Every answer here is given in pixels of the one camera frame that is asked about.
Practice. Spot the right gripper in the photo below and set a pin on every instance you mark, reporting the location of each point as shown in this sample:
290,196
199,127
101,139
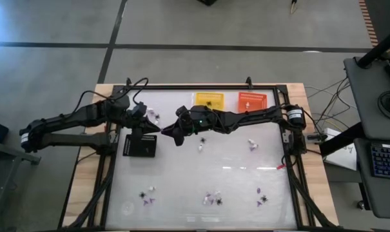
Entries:
202,124

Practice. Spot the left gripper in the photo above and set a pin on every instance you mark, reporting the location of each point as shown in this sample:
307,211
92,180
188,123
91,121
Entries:
136,124

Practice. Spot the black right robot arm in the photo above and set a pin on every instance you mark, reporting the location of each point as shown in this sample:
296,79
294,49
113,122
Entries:
252,116

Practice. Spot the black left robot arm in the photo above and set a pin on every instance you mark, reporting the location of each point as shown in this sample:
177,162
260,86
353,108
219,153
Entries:
69,119

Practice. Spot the black plastic basket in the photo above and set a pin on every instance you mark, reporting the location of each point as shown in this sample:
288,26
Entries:
148,153

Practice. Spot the yellow plastic basket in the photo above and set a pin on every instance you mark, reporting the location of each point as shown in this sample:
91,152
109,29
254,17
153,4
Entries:
214,98

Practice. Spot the orange plastic basket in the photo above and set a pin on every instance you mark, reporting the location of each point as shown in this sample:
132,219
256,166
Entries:
259,100

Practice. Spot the red clip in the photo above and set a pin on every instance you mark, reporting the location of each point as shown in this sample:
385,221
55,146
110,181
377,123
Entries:
281,166

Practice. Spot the black floor object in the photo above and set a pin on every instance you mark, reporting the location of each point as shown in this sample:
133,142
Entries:
207,2

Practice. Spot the grey metal stand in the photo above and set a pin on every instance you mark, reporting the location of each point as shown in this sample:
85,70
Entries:
7,152

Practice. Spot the small white box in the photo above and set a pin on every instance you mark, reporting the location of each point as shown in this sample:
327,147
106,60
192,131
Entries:
332,133

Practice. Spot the black diagonal bar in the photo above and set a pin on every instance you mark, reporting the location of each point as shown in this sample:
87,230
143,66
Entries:
343,140

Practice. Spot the pale stick tool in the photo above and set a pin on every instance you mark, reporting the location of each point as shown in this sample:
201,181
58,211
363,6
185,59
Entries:
293,8

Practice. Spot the white paper sheet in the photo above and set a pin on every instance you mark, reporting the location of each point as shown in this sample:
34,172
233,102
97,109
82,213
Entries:
343,159

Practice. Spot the grey desk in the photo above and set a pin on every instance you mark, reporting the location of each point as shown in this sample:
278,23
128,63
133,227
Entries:
365,90
381,196

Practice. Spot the desk caster wheel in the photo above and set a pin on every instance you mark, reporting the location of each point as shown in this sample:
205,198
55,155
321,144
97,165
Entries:
361,205

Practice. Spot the backlit black keyboard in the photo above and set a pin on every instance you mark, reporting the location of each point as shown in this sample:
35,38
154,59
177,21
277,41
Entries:
386,161

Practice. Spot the black round stand base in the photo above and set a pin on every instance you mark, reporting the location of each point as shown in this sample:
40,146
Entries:
388,104

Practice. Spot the black monitor pole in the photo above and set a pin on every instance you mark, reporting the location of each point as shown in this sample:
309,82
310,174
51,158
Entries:
378,48

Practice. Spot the dark mat with striped edge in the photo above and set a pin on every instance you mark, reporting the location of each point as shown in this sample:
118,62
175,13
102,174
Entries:
388,16

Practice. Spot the black aluminium table frame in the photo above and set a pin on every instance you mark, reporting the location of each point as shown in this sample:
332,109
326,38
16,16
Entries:
198,87

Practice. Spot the black frame clamp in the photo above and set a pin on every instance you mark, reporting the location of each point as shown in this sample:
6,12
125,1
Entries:
249,82
128,82

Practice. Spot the grey metal bracket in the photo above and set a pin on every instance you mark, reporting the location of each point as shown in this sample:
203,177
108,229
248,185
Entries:
286,138

